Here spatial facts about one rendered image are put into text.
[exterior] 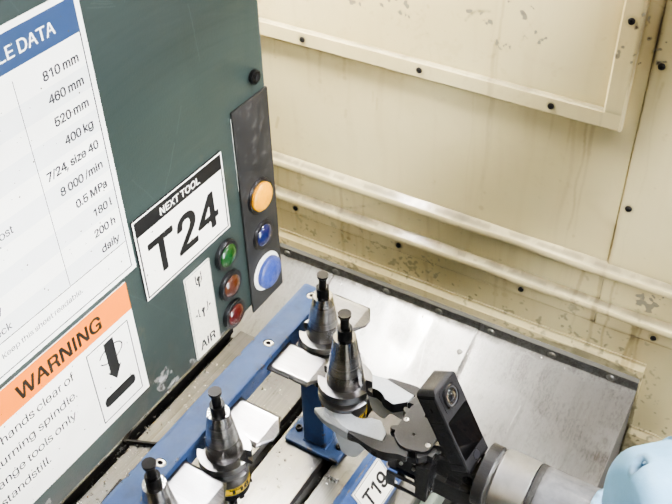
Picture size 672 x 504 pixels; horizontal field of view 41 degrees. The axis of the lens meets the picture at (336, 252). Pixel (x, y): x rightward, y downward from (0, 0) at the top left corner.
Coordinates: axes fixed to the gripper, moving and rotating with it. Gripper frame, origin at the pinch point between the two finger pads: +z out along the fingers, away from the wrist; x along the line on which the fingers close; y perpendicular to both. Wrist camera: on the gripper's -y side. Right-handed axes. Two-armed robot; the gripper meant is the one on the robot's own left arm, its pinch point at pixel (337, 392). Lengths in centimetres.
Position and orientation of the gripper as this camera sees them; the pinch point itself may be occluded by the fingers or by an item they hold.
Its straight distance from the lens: 107.5
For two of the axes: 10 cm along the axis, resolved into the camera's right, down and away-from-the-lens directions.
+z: -8.6, -3.4, 3.9
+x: 5.2, -5.5, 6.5
